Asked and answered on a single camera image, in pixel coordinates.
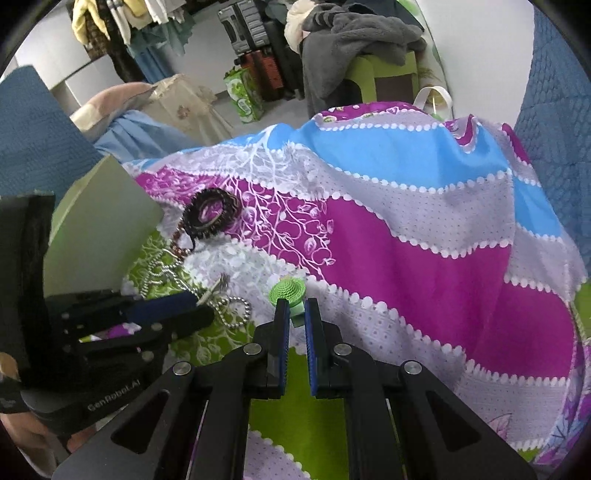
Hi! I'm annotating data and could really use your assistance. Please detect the silver ball chain necklace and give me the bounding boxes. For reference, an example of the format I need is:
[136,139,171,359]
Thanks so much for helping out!
[140,248,253,329]

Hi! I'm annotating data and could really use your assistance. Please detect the black spiral hair tie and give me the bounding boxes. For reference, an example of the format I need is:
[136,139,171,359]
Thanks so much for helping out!
[178,187,243,241]

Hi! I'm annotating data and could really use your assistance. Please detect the green hat hair clip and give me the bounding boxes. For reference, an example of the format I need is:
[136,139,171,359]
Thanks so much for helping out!
[269,276,305,328]

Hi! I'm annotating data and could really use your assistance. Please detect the person left hand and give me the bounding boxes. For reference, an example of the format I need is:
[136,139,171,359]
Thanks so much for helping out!
[0,352,98,476]

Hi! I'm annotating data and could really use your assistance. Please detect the green cardboard box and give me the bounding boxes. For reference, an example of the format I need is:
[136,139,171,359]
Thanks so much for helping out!
[43,155,163,297]

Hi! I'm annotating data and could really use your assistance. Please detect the light blue cloth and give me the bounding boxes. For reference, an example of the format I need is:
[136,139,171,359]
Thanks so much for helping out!
[93,110,199,163]

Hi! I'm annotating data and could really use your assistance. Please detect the pink pillow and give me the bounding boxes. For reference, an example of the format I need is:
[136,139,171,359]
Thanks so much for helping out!
[70,82,155,142]

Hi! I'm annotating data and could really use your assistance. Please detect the colourful striped floral quilt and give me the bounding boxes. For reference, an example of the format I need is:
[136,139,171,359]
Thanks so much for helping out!
[125,104,590,470]

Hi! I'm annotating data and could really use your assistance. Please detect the green printed bag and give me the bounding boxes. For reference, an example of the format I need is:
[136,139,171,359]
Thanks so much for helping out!
[223,66,263,124]

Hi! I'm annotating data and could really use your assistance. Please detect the hanging clothes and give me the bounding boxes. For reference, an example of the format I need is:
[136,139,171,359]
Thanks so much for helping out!
[66,1,194,83]

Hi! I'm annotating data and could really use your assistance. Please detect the red orange crate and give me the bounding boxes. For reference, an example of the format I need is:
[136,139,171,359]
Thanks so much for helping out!
[236,47,284,102]

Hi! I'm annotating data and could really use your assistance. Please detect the black suitcase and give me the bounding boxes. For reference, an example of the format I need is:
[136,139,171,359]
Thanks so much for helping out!
[217,0,270,56]

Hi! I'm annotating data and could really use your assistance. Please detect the green plastic stool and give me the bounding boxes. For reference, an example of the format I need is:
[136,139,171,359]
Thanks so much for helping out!
[339,51,419,105]

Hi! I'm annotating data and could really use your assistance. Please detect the pile of clothes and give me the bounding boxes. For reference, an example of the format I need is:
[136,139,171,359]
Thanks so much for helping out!
[262,0,424,53]

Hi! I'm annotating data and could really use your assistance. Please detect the grey blanket on stool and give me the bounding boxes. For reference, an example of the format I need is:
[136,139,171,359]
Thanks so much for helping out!
[301,1,427,117]

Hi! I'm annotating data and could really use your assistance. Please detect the red bead bracelet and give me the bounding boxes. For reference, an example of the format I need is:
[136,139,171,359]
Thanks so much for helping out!
[169,227,198,259]

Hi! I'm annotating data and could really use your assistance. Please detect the white bag handle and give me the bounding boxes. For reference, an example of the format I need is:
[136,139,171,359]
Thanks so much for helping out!
[413,85,454,121]

